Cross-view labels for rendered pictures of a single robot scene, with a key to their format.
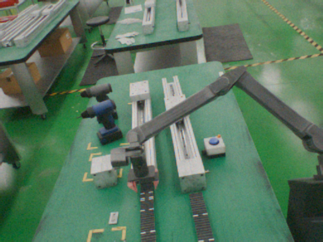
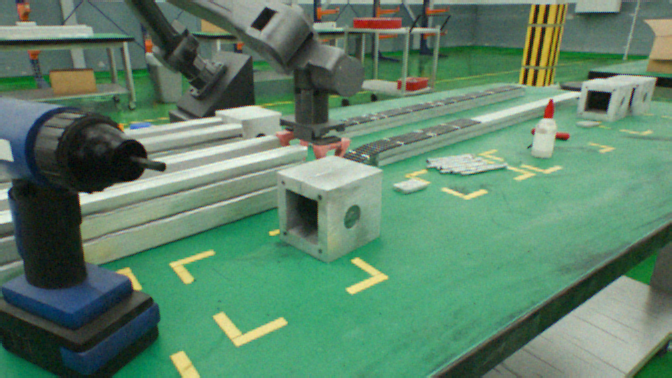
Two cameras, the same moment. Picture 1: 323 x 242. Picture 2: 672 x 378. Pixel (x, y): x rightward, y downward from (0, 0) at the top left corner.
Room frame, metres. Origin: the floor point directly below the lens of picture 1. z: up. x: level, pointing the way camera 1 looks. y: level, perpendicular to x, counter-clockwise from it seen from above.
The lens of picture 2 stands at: (1.36, 0.67, 1.06)
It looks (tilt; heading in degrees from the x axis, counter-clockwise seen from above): 22 degrees down; 227
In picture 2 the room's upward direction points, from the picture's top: straight up
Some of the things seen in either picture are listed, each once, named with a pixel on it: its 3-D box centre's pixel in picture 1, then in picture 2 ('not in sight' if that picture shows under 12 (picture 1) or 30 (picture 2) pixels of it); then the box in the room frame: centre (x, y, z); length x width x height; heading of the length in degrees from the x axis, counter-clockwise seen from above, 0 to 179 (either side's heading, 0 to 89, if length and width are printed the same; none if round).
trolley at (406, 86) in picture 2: not in sight; (392, 64); (-2.68, -2.54, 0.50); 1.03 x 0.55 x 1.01; 88
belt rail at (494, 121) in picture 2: not in sight; (498, 120); (0.24, 0.13, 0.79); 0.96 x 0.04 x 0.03; 178
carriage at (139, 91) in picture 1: (140, 92); not in sight; (1.57, 0.08, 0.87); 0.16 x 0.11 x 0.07; 178
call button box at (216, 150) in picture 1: (212, 147); not in sight; (1.02, -0.21, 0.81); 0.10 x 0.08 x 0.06; 88
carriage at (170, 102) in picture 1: (176, 108); not in sight; (1.31, -0.10, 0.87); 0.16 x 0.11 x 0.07; 178
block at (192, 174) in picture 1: (194, 174); (246, 134); (0.86, -0.09, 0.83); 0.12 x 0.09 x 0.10; 88
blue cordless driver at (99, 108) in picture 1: (99, 123); (82, 243); (1.28, 0.30, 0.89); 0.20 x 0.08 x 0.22; 110
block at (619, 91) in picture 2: not in sight; (599, 99); (-0.05, 0.27, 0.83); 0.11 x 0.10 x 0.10; 88
